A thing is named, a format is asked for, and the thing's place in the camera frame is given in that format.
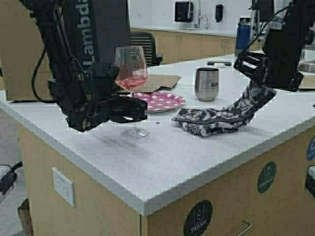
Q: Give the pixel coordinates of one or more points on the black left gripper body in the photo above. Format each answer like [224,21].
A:
[83,113]

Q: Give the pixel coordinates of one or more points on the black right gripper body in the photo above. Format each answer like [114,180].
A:
[277,66]

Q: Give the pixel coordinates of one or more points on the wine glass with red liquid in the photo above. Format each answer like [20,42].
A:
[133,71]

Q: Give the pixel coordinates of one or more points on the black white patterned cloth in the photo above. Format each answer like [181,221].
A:
[229,119]

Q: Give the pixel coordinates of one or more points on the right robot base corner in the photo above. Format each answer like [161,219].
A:
[310,181]

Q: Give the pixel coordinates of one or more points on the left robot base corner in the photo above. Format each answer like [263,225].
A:
[8,178]

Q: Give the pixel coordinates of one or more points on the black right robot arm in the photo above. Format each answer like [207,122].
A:
[299,14]

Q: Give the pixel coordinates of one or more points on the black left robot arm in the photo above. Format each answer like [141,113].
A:
[48,17]

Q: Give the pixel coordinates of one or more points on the brown cardboard under glass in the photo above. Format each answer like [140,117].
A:
[156,82]

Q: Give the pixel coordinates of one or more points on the island stainless sink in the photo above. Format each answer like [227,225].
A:
[308,67]

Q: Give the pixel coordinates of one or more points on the blue water bottle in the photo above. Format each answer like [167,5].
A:
[243,34]

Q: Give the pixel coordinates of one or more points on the black smartphone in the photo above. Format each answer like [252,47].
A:
[219,63]

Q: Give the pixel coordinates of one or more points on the black Lambda computer tower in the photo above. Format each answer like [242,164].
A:
[95,29]

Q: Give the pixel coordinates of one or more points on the purple polka dot plate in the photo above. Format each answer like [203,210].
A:
[160,101]

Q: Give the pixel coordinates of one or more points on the steel tumbler cup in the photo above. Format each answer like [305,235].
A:
[207,81]

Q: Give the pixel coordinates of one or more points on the black soap dispenser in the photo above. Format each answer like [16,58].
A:
[219,12]

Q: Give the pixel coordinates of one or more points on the black mesh office chair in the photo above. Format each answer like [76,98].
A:
[147,41]

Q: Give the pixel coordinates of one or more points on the blue recycle sticker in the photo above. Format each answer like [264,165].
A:
[311,150]

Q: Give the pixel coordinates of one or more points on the white island outlet plate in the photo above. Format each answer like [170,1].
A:
[63,186]

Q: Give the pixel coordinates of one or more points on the chrome spring kitchen faucet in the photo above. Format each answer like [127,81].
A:
[201,17]

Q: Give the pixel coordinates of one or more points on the green compost sticker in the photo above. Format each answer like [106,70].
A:
[266,177]

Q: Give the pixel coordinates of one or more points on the black paper towel dispenser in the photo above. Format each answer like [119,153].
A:
[183,11]

